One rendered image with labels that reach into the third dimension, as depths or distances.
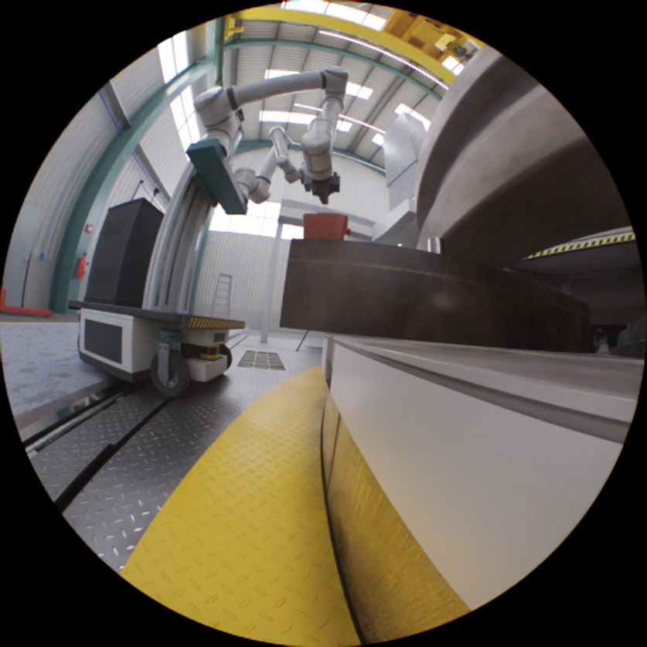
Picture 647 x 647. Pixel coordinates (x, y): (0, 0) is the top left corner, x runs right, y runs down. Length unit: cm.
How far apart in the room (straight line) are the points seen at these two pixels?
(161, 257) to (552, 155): 148
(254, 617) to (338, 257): 95
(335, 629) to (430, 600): 18
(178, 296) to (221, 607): 122
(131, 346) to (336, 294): 80
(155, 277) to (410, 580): 107
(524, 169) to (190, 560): 113
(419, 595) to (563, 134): 91
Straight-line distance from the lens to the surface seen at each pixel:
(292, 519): 40
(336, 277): 80
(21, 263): 636
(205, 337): 87
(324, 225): 90
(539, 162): 82
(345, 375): 19
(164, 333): 79
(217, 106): 115
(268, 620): 32
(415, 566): 16
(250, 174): 156
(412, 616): 19
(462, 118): 143
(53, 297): 683
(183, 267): 126
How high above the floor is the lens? 32
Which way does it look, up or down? 2 degrees up
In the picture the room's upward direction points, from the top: 6 degrees clockwise
